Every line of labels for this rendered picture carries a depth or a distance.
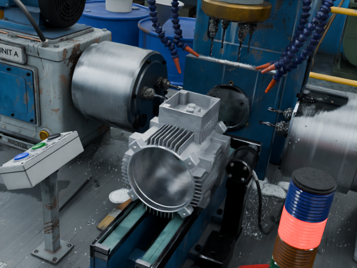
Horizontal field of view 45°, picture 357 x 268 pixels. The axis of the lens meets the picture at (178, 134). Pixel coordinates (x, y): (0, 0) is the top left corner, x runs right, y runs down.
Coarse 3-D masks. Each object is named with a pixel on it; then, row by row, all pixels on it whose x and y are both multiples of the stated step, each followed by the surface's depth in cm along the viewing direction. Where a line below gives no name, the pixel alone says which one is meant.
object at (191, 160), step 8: (216, 128) 101; (224, 128) 101; (136, 144) 90; (144, 144) 91; (192, 152) 87; (184, 160) 87; (192, 160) 86; (128, 192) 96; (184, 208) 91; (192, 208) 93; (184, 216) 92
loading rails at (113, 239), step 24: (216, 192) 113; (120, 216) 93; (144, 216) 97; (192, 216) 96; (216, 216) 114; (96, 240) 86; (120, 240) 88; (144, 240) 101; (168, 240) 89; (192, 240) 102; (96, 264) 86; (120, 264) 91; (144, 264) 81; (168, 264) 88
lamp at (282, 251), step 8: (280, 240) 62; (280, 248) 62; (288, 248) 61; (296, 248) 60; (312, 248) 60; (280, 256) 62; (288, 256) 61; (296, 256) 61; (304, 256) 60; (312, 256) 61; (280, 264) 62; (288, 264) 62; (296, 264) 61; (304, 264) 61; (312, 264) 63
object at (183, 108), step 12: (180, 96) 102; (192, 96) 103; (204, 96) 101; (168, 108) 93; (180, 108) 101; (192, 108) 96; (204, 108) 102; (216, 108) 99; (168, 120) 94; (180, 120) 93; (192, 120) 92; (204, 120) 93; (216, 120) 102; (192, 132) 93; (204, 132) 94
